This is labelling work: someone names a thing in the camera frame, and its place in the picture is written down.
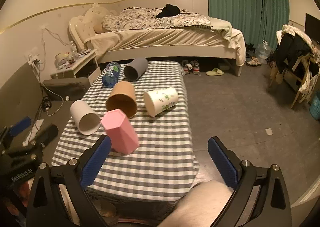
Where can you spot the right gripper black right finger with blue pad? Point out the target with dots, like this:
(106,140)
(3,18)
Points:
(272,204)

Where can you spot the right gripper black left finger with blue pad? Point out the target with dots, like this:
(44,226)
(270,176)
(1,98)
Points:
(46,206)

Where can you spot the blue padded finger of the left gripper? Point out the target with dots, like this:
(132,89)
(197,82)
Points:
(19,127)

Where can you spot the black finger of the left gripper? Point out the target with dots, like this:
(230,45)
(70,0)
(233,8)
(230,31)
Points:
(42,137)

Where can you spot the pink hexagonal plastic cup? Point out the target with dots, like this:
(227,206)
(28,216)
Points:
(123,137)

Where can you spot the plain white cup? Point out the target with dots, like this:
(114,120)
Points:
(85,118)

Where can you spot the brown cylindrical cup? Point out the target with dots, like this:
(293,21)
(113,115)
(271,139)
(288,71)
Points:
(123,97)

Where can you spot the grey cylindrical cup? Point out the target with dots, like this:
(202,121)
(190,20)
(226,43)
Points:
(135,69)

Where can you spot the white floral print cup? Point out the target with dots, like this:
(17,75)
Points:
(157,101)

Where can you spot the dark grey floor cushion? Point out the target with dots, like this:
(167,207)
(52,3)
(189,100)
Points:
(74,88)

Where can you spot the person's bare knee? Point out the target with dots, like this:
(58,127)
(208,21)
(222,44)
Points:
(201,206)

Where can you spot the white paper scrap on floor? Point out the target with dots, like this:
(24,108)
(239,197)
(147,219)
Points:
(269,131)

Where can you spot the white bedside nightstand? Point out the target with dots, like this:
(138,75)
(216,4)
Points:
(85,67)

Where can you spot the blue green snack packet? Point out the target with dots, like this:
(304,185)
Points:
(111,75)

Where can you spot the blue plastic laundry basket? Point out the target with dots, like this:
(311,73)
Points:
(315,107)

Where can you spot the cream pillow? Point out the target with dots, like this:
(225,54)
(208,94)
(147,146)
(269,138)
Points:
(95,16)

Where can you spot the pale green slipper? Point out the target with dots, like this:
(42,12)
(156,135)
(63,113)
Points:
(215,72)

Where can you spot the floral patterned duvet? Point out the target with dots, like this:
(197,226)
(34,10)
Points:
(137,18)

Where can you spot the wooden chair with clothes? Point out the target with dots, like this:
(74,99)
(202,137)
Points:
(298,56)

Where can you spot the left sneaker under bed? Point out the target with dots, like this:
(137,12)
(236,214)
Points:
(187,67)

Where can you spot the sneaker under bed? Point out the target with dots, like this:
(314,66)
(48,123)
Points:
(187,67)
(195,66)

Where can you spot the clear water jug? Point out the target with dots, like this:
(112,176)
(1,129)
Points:
(263,50)

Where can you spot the right sneaker under bed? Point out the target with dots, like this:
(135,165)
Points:
(195,66)

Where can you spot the cream bed with mattress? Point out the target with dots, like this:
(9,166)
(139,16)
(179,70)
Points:
(219,41)

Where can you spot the black garment on bed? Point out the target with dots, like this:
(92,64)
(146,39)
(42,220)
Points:
(169,11)

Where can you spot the green curtain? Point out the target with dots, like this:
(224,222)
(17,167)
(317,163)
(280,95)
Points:
(259,20)

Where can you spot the wall power strip with cables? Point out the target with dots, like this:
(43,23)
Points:
(32,59)

